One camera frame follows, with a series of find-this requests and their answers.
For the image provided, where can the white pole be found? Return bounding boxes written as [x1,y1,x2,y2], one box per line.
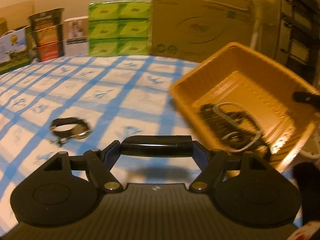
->
[251,12,262,53]

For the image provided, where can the stack of green tissue packs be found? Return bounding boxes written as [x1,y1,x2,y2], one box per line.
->
[88,1,152,57]

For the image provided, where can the flat cardboard panel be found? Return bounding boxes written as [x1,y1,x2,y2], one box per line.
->
[0,0,35,30]

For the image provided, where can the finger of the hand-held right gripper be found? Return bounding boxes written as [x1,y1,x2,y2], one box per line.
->
[293,91,320,109]

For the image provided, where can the red instant noodle cup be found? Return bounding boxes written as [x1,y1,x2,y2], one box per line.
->
[35,40,64,62]

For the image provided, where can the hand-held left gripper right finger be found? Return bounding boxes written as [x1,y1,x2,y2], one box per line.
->
[189,141,270,193]

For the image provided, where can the yellow plastic tray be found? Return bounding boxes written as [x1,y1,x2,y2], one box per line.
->
[169,42,320,174]

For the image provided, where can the orange instant noodle cup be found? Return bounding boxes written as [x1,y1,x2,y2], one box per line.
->
[30,24,63,48]

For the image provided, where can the yellow tin box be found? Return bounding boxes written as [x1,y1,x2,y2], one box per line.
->
[0,17,8,37]

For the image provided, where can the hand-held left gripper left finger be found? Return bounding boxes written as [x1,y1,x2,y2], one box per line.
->
[44,140,123,194]

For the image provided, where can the silver mesh band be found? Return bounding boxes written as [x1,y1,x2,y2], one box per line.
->
[212,102,263,153]

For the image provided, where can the blue checked tablecloth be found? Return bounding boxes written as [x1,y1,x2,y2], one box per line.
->
[0,54,320,232]

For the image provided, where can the blue white milk box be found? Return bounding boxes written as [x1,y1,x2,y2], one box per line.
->
[0,27,38,72]

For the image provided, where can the black cables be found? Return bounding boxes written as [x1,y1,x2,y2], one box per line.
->
[199,104,265,152]

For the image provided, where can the dark metal shelf rack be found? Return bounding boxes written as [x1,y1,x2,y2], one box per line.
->
[275,0,320,80]

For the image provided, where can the black leather strap bracelet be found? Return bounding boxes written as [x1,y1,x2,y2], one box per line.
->
[49,116,92,147]

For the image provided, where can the white round container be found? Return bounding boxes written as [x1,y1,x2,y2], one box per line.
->
[299,147,320,159]

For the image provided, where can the large cardboard box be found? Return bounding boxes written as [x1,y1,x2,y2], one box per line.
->
[150,0,258,63]

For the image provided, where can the white printed carton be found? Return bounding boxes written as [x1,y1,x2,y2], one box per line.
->
[63,17,90,57]

